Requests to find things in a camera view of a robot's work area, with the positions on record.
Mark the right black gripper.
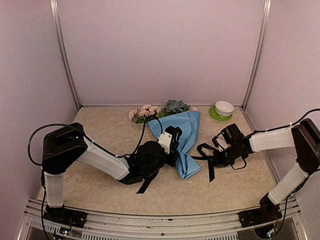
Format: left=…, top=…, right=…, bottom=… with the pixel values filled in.
left=210, top=144, right=244, bottom=167

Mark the black strap ribbon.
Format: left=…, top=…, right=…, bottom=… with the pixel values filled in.
left=136, top=143, right=218, bottom=194

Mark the small pink rose stem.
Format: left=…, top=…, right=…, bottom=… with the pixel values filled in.
left=128, top=108, right=145, bottom=124

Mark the pink fake rose stem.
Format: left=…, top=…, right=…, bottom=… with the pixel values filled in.
left=138, top=104, right=162, bottom=117

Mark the blue wrapping paper sheet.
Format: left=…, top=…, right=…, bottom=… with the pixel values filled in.
left=148, top=110, right=201, bottom=180

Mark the blue fake hydrangea flower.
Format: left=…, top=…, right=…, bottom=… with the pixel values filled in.
left=162, top=99, right=191, bottom=116

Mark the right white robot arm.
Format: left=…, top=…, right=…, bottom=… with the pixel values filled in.
left=212, top=115, right=320, bottom=222

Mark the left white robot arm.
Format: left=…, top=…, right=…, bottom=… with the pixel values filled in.
left=38, top=122, right=183, bottom=223

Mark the white ceramic bowl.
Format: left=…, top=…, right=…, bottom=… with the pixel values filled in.
left=214, top=100, right=235, bottom=117

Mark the green saucer plate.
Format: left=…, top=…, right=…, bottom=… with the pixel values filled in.
left=209, top=105, right=234, bottom=121

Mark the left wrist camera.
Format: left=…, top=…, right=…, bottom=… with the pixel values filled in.
left=157, top=125, right=183, bottom=155

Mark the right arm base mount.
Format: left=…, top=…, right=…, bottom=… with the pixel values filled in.
left=238, top=193, right=283, bottom=228

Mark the aluminium front frame rail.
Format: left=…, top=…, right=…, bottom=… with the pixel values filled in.
left=17, top=198, right=310, bottom=240

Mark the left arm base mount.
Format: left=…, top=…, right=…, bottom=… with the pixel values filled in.
left=42, top=200, right=88, bottom=229

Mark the right aluminium corner post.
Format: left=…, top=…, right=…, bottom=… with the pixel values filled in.
left=241, top=0, right=272, bottom=112

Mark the aluminium corner post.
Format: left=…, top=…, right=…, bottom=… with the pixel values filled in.
left=241, top=0, right=272, bottom=112
left=50, top=0, right=82, bottom=111

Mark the left aluminium corner post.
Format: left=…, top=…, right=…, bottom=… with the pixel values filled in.
left=50, top=0, right=82, bottom=111

